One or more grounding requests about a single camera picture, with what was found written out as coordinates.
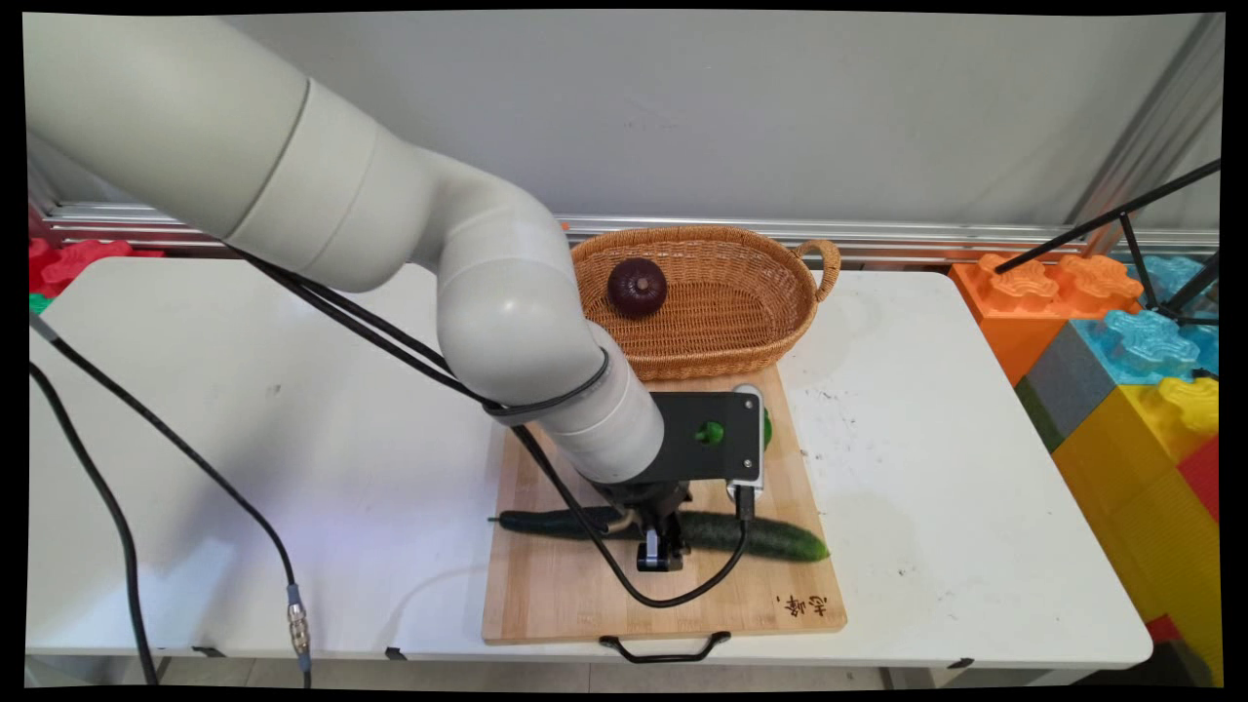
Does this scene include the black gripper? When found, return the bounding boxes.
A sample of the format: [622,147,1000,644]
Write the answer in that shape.
[609,482,695,573]

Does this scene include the dark green cucumber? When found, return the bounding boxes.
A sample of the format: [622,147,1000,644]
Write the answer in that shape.
[487,506,832,565]

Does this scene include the bamboo cutting board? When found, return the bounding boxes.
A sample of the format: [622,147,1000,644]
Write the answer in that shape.
[482,363,849,645]

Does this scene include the green bell pepper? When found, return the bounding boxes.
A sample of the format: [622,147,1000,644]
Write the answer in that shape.
[694,408,774,451]

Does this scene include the woven wicker basket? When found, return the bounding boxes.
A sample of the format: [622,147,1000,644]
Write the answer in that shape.
[570,226,842,382]

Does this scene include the red onion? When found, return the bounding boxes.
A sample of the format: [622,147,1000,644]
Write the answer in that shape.
[606,257,670,321]

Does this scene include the orange toy block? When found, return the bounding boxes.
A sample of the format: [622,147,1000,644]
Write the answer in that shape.
[950,253,1145,387]

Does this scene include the yellow toy block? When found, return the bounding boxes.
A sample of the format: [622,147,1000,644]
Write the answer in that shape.
[1051,375,1225,685]

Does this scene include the blue toy block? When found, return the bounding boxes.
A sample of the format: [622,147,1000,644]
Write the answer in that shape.
[1129,255,1222,377]
[1071,309,1203,387]

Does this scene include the black tripod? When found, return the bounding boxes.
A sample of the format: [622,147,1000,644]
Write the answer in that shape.
[994,160,1223,329]

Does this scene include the red studded toy block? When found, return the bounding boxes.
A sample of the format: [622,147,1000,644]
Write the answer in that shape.
[28,238,167,299]

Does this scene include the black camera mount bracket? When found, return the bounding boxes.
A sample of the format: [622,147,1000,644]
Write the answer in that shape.
[639,390,764,487]

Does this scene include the black cutting board handle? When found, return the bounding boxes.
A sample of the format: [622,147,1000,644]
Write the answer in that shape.
[599,631,733,665]

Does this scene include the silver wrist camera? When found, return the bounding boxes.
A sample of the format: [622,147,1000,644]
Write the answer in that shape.
[726,383,767,504]

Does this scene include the black cable with metal connector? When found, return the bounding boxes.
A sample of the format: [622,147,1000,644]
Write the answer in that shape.
[29,310,315,689]

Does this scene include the aluminium wall rail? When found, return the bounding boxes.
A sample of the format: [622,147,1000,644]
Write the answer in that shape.
[39,202,1220,266]

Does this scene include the thin black cable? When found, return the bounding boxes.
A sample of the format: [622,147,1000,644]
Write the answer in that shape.
[29,362,160,687]

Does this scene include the aluminium corner post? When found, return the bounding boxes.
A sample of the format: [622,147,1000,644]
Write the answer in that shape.
[1066,14,1226,256]

